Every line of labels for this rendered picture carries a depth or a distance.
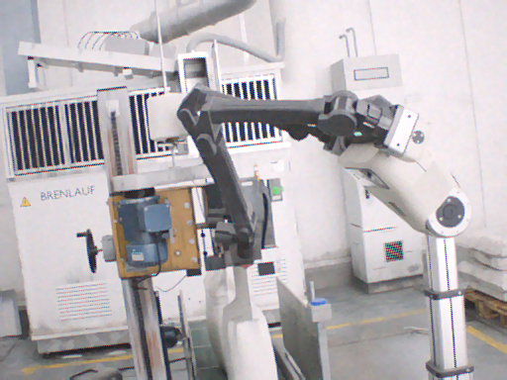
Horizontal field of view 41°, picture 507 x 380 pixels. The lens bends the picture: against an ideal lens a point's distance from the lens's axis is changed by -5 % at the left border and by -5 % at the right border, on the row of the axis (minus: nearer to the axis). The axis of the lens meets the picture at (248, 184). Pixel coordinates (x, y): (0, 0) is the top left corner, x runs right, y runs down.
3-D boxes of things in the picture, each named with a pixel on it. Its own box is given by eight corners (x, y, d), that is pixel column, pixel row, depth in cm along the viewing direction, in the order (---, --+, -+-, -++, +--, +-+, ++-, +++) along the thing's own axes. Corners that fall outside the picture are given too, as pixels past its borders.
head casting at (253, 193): (276, 246, 272) (267, 170, 270) (214, 255, 269) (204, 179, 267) (265, 238, 302) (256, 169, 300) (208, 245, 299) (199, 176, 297)
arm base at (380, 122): (393, 108, 185) (377, 148, 185) (367, 95, 184) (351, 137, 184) (404, 106, 176) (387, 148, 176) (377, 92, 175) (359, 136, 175)
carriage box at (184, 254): (202, 268, 268) (191, 186, 266) (115, 279, 264) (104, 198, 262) (199, 258, 292) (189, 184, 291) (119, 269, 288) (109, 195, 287)
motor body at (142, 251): (169, 265, 247) (159, 195, 246) (127, 270, 245) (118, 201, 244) (168, 259, 262) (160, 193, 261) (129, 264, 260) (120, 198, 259)
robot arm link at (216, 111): (185, 111, 184) (195, 88, 191) (195, 149, 194) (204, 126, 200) (355, 113, 173) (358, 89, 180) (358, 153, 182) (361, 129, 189)
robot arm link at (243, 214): (210, 137, 189) (220, 111, 196) (191, 138, 190) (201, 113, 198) (253, 241, 216) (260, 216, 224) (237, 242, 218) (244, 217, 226)
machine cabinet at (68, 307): (314, 324, 552) (283, 61, 541) (31, 362, 525) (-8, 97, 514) (288, 297, 667) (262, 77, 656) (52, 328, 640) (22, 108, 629)
